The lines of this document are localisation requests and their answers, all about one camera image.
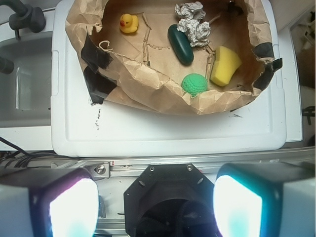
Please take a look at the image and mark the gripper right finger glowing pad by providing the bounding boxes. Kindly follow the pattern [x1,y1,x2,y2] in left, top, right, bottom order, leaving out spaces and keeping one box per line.
[213,162,316,237]

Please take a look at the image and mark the yellow sponge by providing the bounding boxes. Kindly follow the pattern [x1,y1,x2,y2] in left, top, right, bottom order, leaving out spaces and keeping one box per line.
[210,46,242,87]

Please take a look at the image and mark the crumpled white paper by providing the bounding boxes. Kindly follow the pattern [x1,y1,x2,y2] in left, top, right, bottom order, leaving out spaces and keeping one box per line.
[175,1,211,47]

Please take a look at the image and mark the black faucet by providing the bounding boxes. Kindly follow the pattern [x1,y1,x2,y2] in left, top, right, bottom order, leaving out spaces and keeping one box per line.
[1,0,46,40]

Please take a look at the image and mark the white plastic bin lid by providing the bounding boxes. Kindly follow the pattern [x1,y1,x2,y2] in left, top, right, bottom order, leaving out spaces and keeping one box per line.
[51,0,286,157]

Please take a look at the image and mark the yellow rubber duck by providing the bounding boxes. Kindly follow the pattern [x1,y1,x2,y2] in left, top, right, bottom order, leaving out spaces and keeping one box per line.
[119,14,139,34]

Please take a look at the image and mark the green textured ball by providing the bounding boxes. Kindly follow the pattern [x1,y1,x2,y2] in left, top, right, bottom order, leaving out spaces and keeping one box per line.
[181,73,208,97]

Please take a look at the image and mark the dark green plastic pickle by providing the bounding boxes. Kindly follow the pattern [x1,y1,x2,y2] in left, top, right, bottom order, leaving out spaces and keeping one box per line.
[167,24,194,66]

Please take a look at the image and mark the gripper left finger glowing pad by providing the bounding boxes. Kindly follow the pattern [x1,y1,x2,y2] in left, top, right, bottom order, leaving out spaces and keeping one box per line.
[0,168,99,237]

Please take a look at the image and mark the black cables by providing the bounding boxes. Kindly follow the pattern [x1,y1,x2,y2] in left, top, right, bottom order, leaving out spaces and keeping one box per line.
[0,135,59,171]

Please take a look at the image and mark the brown paper bag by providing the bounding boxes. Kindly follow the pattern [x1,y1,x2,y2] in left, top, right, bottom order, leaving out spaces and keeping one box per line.
[65,0,281,115]

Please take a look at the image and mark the aluminium extrusion rail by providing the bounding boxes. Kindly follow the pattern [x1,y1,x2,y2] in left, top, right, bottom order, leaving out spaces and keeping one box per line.
[0,146,316,178]

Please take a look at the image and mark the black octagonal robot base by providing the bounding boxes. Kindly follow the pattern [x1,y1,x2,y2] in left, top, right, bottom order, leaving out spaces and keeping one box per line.
[124,163,218,237]

